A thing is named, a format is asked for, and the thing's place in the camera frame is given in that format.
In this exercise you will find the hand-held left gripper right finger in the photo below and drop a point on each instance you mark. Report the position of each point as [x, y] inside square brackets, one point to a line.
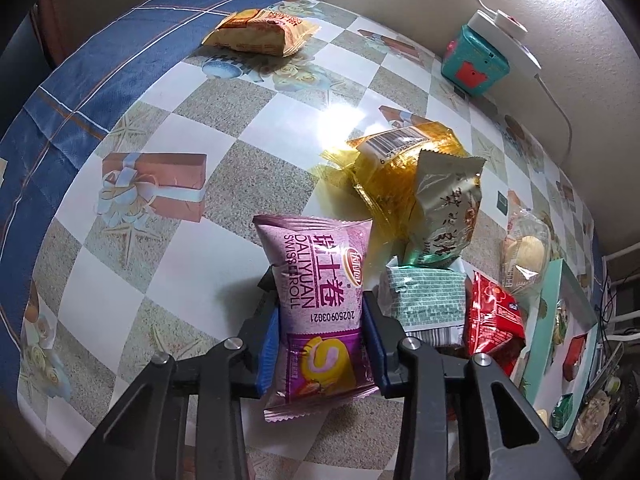
[372, 340]

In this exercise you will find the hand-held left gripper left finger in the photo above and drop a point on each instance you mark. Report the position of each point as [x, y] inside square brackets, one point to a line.
[270, 345]

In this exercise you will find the pink cake roll packet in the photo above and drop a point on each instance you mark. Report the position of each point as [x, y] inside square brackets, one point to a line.
[322, 300]

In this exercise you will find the large red snack packet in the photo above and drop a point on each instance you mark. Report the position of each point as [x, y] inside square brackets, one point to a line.
[492, 320]

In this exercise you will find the silver snack packet red lettering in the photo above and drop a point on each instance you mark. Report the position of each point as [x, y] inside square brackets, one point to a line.
[445, 210]

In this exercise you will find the shallow teal cardboard box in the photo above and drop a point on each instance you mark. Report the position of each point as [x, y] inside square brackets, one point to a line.
[542, 340]

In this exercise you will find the round pastry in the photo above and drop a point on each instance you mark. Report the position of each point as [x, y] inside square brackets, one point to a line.
[525, 252]

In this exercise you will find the dark green snack packet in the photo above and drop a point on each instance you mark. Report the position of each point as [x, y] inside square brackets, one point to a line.
[562, 412]

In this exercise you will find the red and white biscuit packet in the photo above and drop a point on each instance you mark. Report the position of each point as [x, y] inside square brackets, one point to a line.
[575, 357]

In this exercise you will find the pale teal snack packet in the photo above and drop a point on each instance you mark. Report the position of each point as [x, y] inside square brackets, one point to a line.
[425, 297]

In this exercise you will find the yellow transparent snack packet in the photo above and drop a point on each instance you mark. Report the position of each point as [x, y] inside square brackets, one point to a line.
[385, 180]

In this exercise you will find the teal cube box red label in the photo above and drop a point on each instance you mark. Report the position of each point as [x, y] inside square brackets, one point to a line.
[472, 62]

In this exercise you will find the orange snack packet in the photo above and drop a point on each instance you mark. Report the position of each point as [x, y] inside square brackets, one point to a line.
[260, 32]

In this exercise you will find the white power strip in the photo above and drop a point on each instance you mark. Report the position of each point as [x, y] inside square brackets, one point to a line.
[505, 35]

